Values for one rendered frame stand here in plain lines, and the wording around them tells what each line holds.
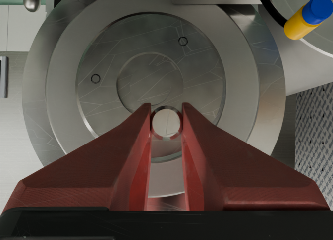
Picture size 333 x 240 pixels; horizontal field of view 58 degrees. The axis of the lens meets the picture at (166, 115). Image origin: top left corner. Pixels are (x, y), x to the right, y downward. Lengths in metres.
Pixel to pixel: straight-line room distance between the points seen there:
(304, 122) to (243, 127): 0.26
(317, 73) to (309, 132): 0.18
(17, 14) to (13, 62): 2.82
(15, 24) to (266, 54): 3.24
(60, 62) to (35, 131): 0.04
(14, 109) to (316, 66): 0.47
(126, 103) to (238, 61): 0.06
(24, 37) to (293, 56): 3.15
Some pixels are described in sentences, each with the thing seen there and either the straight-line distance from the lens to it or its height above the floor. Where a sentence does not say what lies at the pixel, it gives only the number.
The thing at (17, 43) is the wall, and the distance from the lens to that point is 3.30.
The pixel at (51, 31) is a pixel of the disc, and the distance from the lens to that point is 0.19.
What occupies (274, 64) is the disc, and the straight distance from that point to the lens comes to 0.18.
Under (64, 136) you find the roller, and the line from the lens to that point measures 0.17.
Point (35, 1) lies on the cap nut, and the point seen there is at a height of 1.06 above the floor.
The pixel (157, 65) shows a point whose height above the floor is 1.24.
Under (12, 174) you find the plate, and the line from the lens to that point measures 0.56.
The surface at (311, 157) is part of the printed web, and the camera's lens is 0.40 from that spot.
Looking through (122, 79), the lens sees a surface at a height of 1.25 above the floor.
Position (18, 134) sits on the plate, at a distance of 0.55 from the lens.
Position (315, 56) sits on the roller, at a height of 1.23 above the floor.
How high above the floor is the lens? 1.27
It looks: 3 degrees down
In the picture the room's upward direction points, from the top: 179 degrees counter-clockwise
